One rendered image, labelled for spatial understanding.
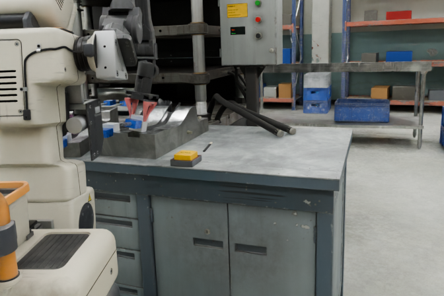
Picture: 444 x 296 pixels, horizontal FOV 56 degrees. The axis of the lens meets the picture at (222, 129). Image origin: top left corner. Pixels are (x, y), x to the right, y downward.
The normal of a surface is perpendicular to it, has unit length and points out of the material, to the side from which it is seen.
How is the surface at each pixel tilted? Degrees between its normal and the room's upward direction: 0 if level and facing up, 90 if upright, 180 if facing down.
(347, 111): 92
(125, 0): 66
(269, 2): 90
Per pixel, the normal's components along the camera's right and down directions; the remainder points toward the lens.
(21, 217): 1.00, 0.02
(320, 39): -0.39, 0.20
